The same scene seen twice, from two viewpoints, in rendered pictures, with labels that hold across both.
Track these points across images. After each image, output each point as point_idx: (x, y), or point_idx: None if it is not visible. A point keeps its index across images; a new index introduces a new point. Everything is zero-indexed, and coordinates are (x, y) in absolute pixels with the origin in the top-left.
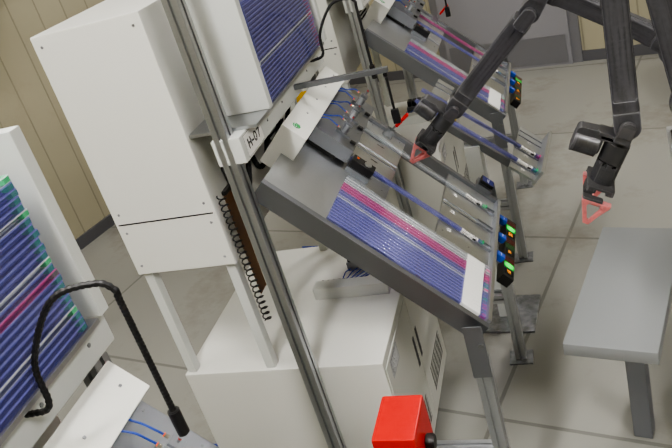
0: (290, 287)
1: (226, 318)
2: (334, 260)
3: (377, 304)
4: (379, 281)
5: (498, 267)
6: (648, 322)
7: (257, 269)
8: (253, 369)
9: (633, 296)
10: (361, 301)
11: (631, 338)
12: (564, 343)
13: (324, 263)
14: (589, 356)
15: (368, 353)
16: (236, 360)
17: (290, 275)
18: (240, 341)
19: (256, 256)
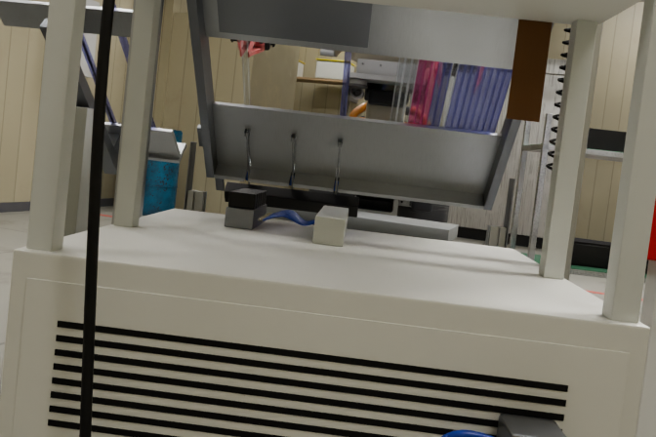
0: (275, 250)
1: (388, 289)
2: (195, 228)
3: (373, 235)
4: (343, 208)
5: (332, 201)
6: (418, 219)
7: (524, 75)
8: (574, 285)
9: (379, 216)
10: (360, 237)
11: (439, 223)
12: (448, 229)
13: (198, 231)
14: (450, 240)
15: (494, 249)
16: (556, 292)
17: (218, 246)
18: (488, 286)
19: (55, 243)
